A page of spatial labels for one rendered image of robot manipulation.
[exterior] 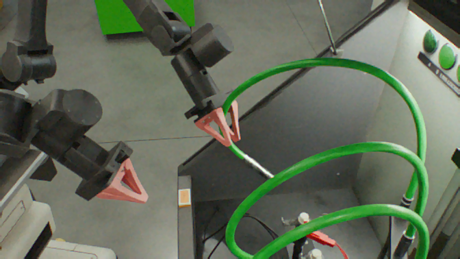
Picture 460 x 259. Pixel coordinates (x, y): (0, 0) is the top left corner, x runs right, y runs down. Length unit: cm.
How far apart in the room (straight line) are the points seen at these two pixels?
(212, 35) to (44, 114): 32
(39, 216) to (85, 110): 77
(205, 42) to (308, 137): 45
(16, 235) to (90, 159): 69
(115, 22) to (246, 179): 312
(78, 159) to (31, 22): 51
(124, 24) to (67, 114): 351
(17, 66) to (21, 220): 48
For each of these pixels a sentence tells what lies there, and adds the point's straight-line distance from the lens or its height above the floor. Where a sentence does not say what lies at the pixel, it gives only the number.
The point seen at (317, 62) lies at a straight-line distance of 62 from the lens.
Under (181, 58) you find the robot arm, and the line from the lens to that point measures 74.
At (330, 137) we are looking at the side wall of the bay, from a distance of 106.
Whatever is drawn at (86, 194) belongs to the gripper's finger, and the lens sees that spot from 65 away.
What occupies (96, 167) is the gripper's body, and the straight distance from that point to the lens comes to 61.
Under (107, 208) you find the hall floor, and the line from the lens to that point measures 231.
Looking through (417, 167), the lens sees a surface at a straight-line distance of 60.
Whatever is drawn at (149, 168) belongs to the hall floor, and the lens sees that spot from 247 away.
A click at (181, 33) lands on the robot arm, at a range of 76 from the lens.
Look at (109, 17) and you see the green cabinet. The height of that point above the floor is 26.
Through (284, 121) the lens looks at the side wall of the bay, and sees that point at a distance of 98.
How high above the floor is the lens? 171
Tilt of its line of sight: 39 degrees down
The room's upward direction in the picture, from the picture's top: straight up
